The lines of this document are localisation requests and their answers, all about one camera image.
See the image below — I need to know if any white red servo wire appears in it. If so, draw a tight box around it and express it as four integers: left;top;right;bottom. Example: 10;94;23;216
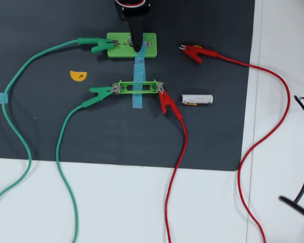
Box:
116;0;146;8

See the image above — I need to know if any green battery holder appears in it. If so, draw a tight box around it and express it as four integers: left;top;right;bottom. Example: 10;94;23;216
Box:
112;79;165;95

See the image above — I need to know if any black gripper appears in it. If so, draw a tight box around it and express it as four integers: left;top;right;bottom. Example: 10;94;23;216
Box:
115;0;151;53

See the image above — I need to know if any black blurry rod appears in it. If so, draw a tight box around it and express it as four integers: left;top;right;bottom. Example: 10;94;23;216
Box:
278;196;304;223

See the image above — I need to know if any green alligator clip lead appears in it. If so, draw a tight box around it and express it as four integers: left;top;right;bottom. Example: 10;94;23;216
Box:
55;86;117;243
0;37;119;205

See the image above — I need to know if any white AA battery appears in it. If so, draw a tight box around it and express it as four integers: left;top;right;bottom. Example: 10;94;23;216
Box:
181;94;214;105

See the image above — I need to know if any red alligator clip lead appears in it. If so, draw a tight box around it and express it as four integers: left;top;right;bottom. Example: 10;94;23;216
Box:
179;44;291;243
158;85;188;243

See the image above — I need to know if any green bulb holder board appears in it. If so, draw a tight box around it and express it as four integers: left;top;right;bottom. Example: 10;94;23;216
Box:
106;32;158;59

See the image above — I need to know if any dark grey work mat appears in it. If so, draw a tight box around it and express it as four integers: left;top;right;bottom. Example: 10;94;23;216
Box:
0;0;255;172

